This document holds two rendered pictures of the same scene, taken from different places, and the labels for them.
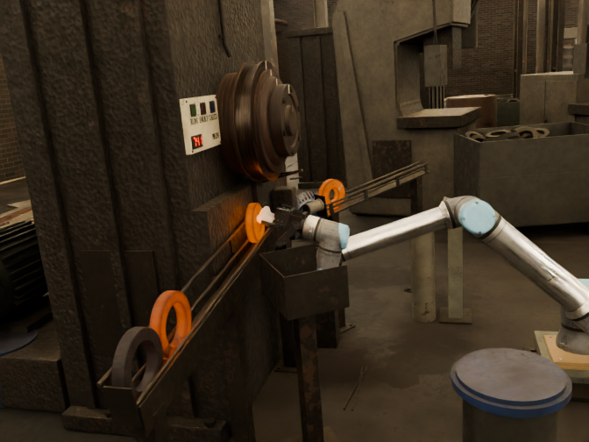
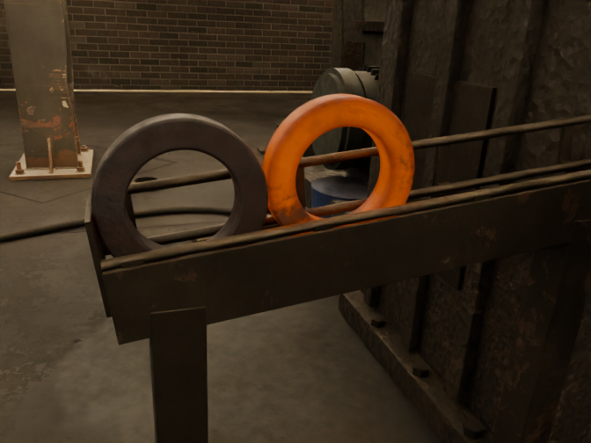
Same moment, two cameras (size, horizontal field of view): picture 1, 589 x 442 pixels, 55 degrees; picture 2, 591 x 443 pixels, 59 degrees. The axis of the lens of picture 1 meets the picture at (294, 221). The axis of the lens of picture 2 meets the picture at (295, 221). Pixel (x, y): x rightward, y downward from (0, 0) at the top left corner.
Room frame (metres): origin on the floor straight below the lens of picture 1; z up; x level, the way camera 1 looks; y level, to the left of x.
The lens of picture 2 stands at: (1.04, -0.10, 0.82)
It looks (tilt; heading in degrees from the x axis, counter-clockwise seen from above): 20 degrees down; 54
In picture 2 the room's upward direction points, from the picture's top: 3 degrees clockwise
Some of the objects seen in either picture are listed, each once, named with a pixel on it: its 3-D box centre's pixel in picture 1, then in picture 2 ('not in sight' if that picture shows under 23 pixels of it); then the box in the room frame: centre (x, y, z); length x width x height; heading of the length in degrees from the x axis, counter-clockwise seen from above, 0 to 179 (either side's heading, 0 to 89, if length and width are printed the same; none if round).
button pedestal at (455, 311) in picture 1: (455, 260); not in sight; (2.74, -0.80, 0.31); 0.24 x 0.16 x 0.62; 164
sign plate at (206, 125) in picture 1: (202, 123); not in sight; (2.00, 0.29, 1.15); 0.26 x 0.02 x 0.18; 164
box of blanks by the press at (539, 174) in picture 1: (528, 176); not in sight; (4.28, -1.83, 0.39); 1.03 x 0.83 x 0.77; 89
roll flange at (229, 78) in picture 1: (244, 123); not in sight; (2.31, 0.17, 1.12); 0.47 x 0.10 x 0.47; 164
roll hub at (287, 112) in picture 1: (287, 120); not in sight; (2.26, 0.00, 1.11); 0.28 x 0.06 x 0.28; 164
